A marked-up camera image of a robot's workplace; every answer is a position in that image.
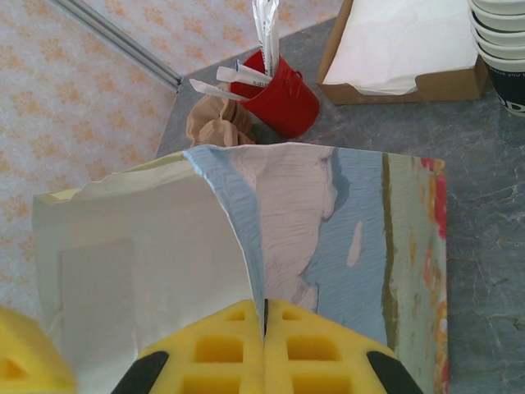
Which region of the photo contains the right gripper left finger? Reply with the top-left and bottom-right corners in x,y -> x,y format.
116,300 -> 267,394

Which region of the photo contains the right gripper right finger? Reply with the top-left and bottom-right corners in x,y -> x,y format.
265,299 -> 423,394

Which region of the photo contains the painted paper carry bag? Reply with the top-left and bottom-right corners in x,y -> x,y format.
31,141 -> 450,394

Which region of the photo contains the brown pulp cup carrier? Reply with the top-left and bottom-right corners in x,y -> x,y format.
186,92 -> 258,147

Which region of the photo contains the red straw bucket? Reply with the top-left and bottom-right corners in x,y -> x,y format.
229,49 -> 321,139

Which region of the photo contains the white wrapped straw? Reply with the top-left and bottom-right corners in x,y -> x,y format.
189,78 -> 251,102
252,0 -> 276,77
216,65 -> 272,88
264,0 -> 283,79

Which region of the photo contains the cardboard napkin box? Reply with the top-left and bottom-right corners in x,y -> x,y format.
315,0 -> 489,106

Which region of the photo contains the white napkin stack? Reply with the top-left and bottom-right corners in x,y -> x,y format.
323,0 -> 481,98

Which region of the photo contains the paper cup stack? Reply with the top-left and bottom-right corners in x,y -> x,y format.
467,0 -> 525,118

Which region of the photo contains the left aluminium frame post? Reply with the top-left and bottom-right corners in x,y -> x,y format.
44,0 -> 184,94

